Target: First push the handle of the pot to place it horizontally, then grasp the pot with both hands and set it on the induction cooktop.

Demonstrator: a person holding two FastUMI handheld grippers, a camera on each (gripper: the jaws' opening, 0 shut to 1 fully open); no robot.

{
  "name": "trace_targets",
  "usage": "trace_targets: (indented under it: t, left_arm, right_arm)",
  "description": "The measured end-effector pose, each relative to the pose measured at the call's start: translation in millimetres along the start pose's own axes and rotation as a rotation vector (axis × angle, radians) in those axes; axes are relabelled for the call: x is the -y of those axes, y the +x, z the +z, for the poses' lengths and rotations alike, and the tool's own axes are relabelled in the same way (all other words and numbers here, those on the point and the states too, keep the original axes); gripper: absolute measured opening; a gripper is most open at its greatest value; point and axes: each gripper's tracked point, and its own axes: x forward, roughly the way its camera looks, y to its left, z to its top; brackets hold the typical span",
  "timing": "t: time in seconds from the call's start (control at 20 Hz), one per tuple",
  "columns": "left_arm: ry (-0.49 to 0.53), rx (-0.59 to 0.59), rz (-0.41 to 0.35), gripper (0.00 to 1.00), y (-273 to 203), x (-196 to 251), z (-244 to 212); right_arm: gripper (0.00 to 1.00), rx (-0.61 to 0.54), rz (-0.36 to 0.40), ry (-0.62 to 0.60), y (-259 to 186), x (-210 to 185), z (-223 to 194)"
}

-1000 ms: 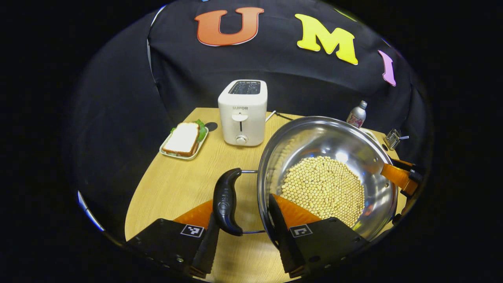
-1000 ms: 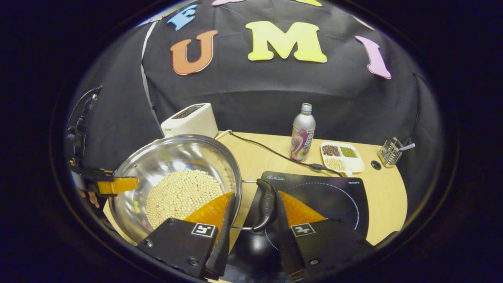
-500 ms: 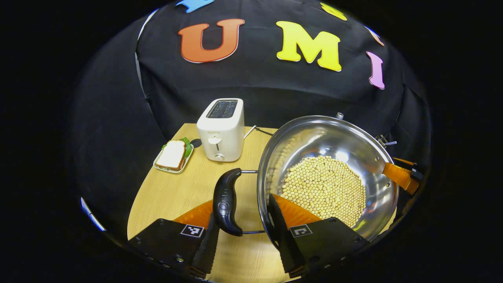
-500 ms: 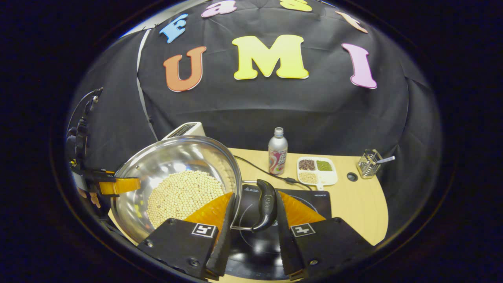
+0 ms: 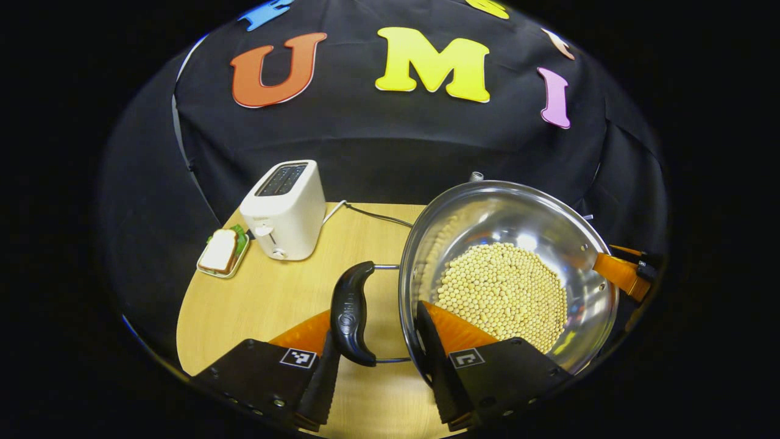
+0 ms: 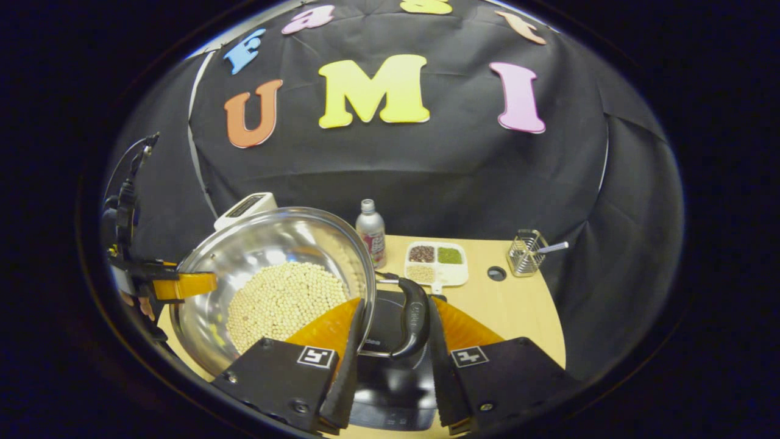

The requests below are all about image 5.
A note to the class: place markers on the toy sandwich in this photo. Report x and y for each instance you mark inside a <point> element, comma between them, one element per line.
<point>219,251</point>

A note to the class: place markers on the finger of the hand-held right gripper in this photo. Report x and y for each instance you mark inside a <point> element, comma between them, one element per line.
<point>615,271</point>

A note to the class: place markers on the white toaster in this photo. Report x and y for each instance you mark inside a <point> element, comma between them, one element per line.
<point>283,213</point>

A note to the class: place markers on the small silver bottle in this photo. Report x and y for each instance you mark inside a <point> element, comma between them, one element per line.
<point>476,176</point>

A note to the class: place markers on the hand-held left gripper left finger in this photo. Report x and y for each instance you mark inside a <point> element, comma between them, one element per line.
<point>320,396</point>

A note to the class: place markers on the pile of soybeans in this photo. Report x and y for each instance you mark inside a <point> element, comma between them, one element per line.
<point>506,292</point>

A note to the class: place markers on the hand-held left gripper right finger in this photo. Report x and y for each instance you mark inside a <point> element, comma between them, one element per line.
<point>439,378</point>

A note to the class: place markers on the stainless steel pot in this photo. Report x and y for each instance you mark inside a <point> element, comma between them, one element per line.
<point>487,210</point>

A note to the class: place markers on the green plate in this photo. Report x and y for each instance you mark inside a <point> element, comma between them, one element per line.
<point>242,247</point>

